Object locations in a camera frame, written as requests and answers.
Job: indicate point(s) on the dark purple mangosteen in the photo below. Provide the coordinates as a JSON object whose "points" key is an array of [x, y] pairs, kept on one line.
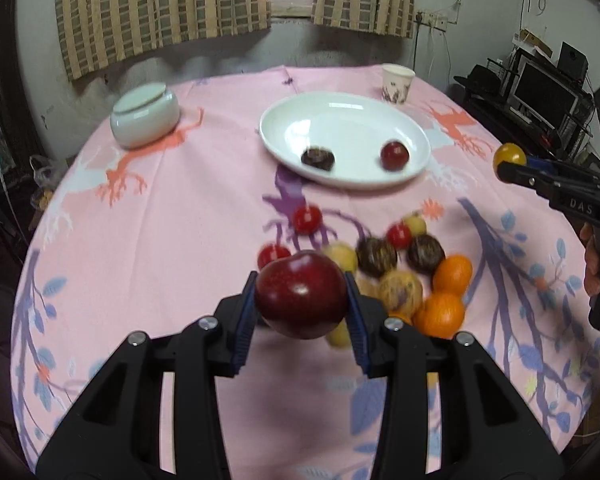
{"points": [[425, 254]]}

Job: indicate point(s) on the orange tangerine front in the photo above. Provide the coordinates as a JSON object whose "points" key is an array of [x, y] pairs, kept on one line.
{"points": [[441, 315]]}

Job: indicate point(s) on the yellowish round fruit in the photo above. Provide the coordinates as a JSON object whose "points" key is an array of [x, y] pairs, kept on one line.
{"points": [[343, 255]]}

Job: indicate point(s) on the patterned paper cup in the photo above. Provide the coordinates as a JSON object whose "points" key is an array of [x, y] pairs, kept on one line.
{"points": [[396, 82]]}

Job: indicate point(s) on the left striped curtain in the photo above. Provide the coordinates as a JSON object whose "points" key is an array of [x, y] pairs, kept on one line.
{"points": [[94, 34]]}

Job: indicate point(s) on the large dark red plum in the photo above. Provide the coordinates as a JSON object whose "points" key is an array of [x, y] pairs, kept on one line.
{"points": [[303, 296]]}

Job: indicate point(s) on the computer monitor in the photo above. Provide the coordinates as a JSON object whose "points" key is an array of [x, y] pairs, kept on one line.
{"points": [[537, 93]]}

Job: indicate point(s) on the small dark red plum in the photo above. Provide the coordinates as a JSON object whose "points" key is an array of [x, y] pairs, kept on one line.
{"points": [[394, 156]]}

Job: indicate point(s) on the white lidded ceramic jar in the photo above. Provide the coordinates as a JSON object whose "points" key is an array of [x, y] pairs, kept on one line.
{"points": [[144, 115]]}

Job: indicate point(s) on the person right hand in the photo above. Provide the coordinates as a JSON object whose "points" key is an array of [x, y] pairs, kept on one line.
{"points": [[591, 280]]}

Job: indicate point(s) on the small yellow tomato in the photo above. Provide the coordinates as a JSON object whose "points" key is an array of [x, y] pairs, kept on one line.
{"points": [[509, 152]]}

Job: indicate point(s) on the orange tangerine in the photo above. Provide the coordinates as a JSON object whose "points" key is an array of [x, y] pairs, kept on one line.
{"points": [[453, 275], [441, 315]]}

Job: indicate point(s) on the white oval plate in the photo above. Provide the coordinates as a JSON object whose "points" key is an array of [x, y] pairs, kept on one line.
{"points": [[354, 128]]}

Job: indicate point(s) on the red cherry tomato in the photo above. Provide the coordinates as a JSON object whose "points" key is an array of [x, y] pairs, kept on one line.
{"points": [[307, 219], [399, 236], [272, 252]]}

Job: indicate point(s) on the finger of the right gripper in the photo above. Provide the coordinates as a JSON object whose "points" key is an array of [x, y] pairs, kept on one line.
{"points": [[548, 187], [557, 169]]}

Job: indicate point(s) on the pink patterned tablecloth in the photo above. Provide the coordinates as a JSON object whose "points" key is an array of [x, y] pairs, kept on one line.
{"points": [[153, 240]]}

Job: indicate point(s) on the large yellow passion fruit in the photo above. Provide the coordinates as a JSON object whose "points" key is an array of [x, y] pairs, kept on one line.
{"points": [[339, 337]]}

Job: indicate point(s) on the dark wrinkled passion fruit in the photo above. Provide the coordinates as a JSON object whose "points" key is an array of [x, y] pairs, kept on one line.
{"points": [[376, 256]]}

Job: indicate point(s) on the black hat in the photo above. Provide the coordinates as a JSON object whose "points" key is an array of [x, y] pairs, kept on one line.
{"points": [[480, 80]]}

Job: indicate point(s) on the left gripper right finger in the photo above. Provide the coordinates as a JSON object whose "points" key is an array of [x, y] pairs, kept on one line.
{"points": [[487, 429]]}

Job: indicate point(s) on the wall power strip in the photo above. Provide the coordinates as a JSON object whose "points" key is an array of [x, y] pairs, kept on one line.
{"points": [[433, 20]]}

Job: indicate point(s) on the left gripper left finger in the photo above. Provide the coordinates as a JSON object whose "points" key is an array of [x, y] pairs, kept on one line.
{"points": [[112, 430]]}

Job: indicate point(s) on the small longan with stem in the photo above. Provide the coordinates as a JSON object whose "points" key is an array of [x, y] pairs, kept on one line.
{"points": [[415, 224]]}

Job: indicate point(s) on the speckled tan passion fruit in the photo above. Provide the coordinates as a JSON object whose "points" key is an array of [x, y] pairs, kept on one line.
{"points": [[400, 292]]}

